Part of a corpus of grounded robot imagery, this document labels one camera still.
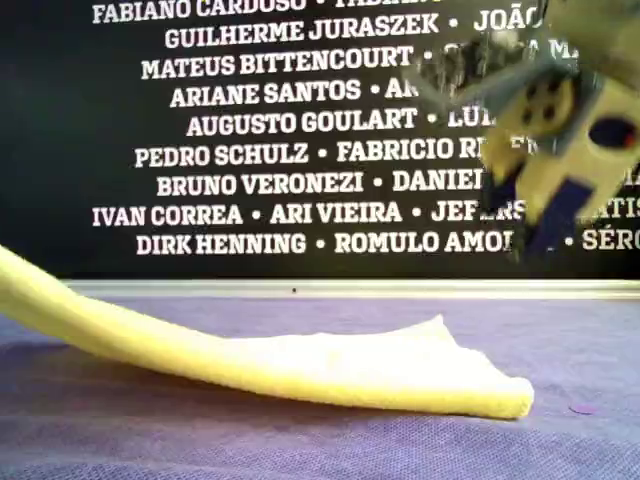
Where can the purple table cover sheet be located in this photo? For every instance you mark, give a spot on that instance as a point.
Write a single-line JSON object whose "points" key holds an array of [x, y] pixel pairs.
{"points": [[300, 450]]}

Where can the yellow microfibre cloth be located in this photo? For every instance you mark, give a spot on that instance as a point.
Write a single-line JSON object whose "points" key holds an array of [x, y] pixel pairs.
{"points": [[300, 370]]}

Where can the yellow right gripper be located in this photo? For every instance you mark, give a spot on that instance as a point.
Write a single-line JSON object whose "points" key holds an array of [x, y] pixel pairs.
{"points": [[615, 150]]}

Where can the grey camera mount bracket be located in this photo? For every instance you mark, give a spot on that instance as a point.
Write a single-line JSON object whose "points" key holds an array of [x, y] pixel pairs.
{"points": [[495, 95]]}

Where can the aluminium table frame rail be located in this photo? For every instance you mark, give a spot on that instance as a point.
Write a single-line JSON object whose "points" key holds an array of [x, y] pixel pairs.
{"points": [[350, 289]]}

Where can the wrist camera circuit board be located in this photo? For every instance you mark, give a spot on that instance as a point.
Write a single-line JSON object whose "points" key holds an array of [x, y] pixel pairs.
{"points": [[460, 65]]}

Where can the small pink dot sticker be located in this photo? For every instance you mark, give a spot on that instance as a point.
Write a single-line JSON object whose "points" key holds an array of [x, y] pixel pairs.
{"points": [[582, 409]]}

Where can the black banner with white names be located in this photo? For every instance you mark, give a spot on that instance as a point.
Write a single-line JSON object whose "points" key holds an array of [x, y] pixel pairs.
{"points": [[200, 267]]}

